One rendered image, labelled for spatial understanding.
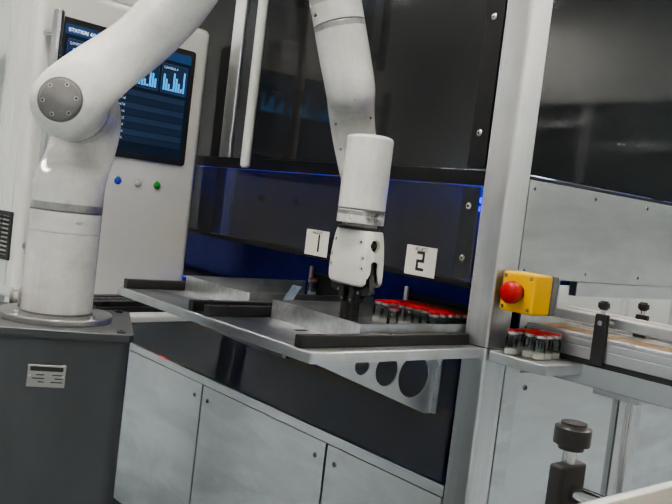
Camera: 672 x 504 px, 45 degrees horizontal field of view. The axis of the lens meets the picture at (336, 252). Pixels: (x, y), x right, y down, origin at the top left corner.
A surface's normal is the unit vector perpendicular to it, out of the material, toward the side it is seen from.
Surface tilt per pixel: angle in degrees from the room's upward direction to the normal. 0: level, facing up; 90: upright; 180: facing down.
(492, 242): 90
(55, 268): 90
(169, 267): 90
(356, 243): 89
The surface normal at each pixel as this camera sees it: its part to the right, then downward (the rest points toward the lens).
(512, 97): -0.77, -0.06
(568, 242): 0.63, 0.11
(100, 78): 0.51, -0.17
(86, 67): 0.29, -0.37
